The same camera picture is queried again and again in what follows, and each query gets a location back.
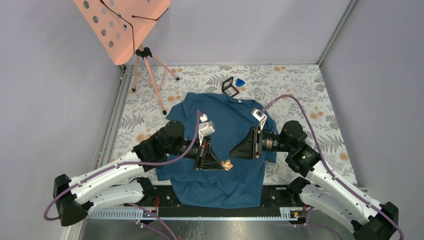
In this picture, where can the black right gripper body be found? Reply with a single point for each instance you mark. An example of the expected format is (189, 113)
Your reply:
(258, 143)

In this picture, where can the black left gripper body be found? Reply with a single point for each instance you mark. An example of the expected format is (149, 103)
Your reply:
(205, 141)

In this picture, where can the blue shirt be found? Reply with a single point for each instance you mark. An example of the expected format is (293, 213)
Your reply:
(239, 187)

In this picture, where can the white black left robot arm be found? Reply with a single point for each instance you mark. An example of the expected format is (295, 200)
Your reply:
(121, 182)

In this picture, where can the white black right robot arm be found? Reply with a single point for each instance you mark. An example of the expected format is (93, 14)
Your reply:
(320, 186)

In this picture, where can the small blue brooch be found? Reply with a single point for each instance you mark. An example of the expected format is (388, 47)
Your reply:
(239, 82)

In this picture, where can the black square brooch box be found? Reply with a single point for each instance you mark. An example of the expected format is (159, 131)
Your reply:
(228, 88)

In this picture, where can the floral patterned table mat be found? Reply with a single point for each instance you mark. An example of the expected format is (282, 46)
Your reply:
(299, 89)

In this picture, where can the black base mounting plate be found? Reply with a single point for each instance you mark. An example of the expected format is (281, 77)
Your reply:
(272, 196)

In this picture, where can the pink music stand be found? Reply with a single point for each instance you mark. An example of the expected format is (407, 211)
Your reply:
(121, 27)

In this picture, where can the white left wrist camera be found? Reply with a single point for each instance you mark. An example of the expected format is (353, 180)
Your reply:
(205, 127)

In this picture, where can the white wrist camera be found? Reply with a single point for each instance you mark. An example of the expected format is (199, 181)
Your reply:
(205, 127)
(260, 116)

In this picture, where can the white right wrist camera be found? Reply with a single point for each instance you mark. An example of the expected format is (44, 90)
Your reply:
(260, 116)

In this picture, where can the white slotted cable duct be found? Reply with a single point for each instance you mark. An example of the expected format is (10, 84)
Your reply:
(192, 213)

